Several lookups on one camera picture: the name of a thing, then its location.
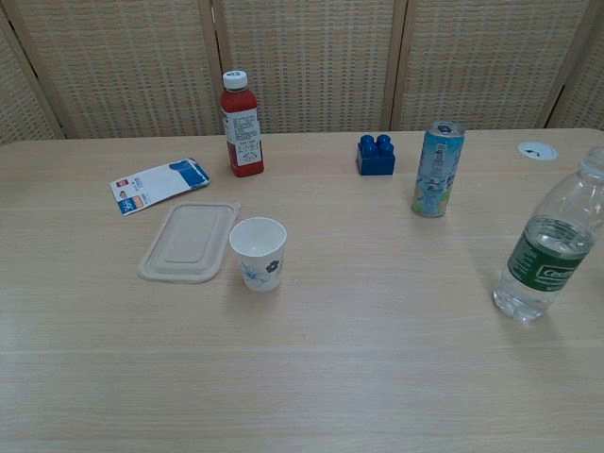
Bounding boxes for transparent plastic water bottle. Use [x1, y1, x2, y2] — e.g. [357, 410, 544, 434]
[493, 145, 604, 325]

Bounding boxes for white paper cup blue flowers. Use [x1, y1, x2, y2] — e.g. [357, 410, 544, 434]
[228, 216, 288, 294]

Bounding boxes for red juice bottle white cap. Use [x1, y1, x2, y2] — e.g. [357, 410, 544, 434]
[219, 69, 265, 178]

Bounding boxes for blue toy building block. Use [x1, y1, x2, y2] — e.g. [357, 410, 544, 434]
[356, 133, 396, 176]

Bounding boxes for beige pulp container lid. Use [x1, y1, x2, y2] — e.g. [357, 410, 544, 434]
[137, 201, 242, 285]

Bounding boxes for blue printed drink can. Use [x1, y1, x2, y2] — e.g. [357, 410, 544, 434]
[411, 120, 466, 218]

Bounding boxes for white and blue tissue packet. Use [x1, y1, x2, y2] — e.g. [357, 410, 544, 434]
[109, 158, 211, 217]

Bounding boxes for woven wooden folding screen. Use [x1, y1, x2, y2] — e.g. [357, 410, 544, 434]
[0, 0, 604, 146]

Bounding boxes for white round cable grommet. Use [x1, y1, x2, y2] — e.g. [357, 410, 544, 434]
[516, 141, 560, 161]

